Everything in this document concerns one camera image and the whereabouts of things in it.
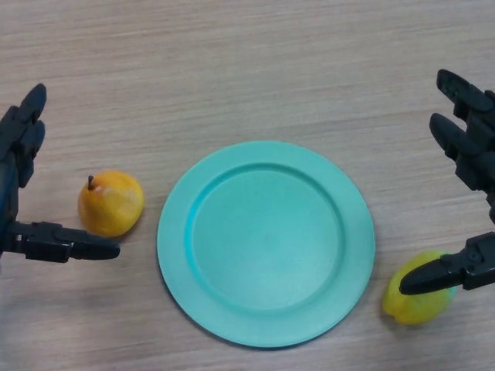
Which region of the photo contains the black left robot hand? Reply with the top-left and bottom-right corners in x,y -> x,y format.
0,83 -> 121,264

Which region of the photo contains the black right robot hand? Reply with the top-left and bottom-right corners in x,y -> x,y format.
398,68 -> 495,297

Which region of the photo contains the yellow pear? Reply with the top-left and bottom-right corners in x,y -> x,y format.
77,169 -> 145,238

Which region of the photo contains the green round plate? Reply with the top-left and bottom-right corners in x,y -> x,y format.
156,140 -> 377,351

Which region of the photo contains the yellow green starfruit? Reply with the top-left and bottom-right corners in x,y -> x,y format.
381,250 -> 458,326

